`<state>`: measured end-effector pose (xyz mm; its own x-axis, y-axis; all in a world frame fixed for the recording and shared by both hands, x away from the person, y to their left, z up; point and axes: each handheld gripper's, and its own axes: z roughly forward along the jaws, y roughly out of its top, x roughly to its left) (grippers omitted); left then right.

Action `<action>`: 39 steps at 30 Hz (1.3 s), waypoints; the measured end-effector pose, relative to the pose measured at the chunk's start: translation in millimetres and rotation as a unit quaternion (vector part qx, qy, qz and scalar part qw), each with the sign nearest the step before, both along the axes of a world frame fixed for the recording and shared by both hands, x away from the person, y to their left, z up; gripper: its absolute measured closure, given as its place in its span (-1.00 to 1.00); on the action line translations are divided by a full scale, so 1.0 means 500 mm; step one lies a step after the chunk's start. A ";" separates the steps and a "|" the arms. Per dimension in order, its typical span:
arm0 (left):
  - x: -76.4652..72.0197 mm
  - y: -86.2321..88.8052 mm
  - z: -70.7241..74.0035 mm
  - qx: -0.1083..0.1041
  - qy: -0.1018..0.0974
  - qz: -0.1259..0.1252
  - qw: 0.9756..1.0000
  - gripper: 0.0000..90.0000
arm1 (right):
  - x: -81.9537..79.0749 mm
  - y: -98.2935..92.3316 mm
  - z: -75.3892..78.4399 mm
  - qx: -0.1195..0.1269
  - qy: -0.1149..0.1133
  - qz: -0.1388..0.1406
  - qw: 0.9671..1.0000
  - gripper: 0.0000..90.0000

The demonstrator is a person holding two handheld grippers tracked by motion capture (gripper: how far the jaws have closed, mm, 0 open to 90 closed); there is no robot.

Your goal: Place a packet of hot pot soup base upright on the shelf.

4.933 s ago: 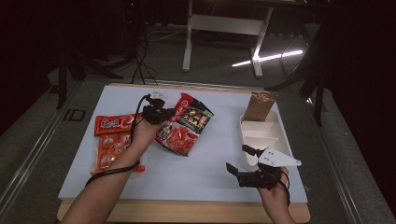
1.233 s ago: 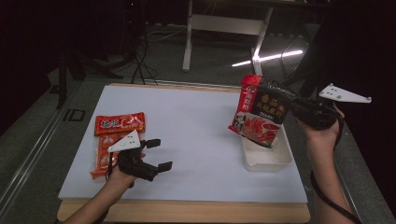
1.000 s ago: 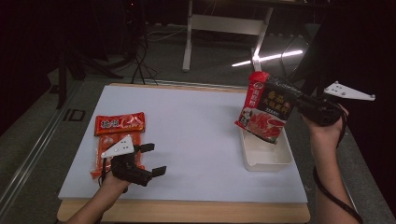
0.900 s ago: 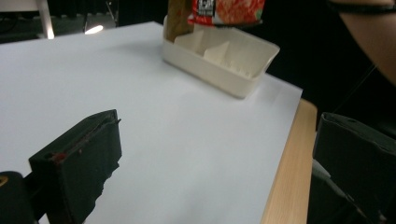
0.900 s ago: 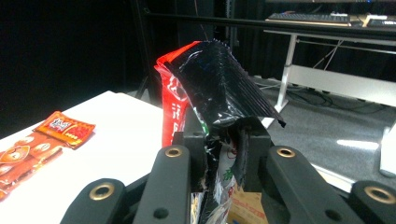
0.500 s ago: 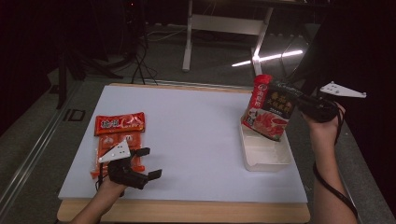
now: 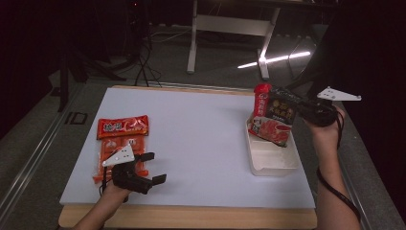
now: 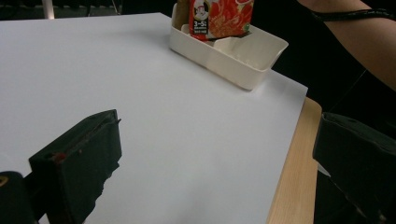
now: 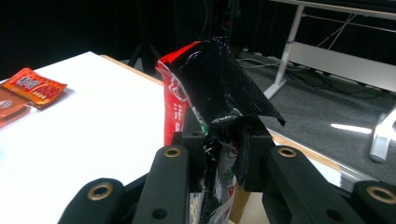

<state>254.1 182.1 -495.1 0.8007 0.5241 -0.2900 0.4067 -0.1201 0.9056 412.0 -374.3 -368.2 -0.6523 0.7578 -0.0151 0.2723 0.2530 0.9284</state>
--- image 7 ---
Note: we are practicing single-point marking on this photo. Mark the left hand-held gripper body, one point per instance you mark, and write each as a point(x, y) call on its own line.
point(127, 177)

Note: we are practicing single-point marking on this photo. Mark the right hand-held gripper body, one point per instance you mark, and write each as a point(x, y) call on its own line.
point(319, 111)

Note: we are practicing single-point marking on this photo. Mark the red and black food packet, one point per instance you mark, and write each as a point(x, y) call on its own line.
point(274, 121)

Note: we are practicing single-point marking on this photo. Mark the orange multi-pack snack packet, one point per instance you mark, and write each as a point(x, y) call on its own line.
point(123, 127)

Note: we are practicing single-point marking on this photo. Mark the white divided food container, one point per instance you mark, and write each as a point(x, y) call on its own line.
point(271, 159)

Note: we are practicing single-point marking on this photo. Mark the person's left hand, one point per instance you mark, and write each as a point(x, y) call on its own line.
point(116, 193)

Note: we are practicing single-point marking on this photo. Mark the person's right hand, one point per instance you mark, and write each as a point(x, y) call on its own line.
point(325, 135)

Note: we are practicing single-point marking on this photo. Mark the black floor stand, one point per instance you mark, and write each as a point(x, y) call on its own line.
point(314, 76)

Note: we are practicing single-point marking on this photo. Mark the wooden table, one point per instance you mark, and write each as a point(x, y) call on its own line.
point(191, 217)

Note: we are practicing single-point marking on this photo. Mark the white table sheet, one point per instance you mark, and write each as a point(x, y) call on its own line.
point(191, 127)

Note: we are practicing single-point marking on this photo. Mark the black equipment rack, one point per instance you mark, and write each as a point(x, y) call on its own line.
point(137, 32)

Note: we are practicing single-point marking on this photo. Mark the metal floor rail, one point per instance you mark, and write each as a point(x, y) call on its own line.
point(35, 156)

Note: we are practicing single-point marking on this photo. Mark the white desk frame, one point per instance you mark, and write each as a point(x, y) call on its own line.
point(230, 25)

